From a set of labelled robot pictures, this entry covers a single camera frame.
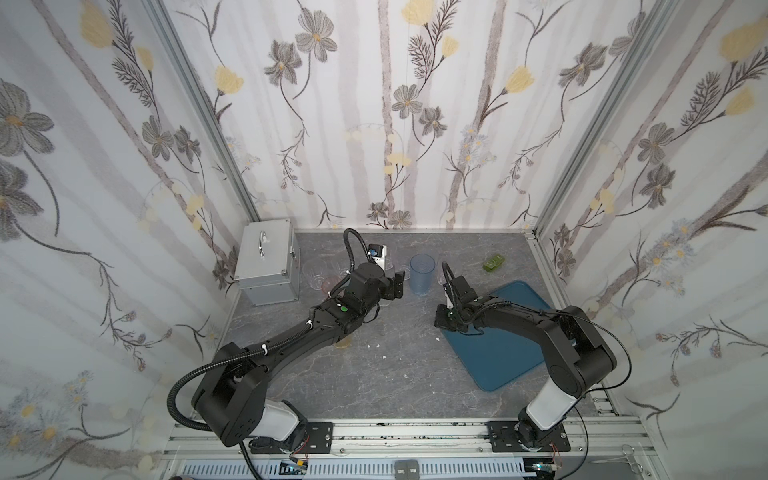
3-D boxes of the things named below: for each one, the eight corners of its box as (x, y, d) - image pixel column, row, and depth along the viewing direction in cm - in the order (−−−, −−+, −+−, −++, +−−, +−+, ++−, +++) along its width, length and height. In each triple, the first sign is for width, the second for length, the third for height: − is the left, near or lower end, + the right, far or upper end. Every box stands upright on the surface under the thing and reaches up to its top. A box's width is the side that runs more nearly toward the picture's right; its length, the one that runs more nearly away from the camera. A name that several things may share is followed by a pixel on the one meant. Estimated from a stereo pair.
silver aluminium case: (253, 309, 99) (233, 281, 86) (259, 253, 114) (243, 223, 102) (299, 301, 101) (287, 273, 89) (299, 248, 117) (289, 218, 104)
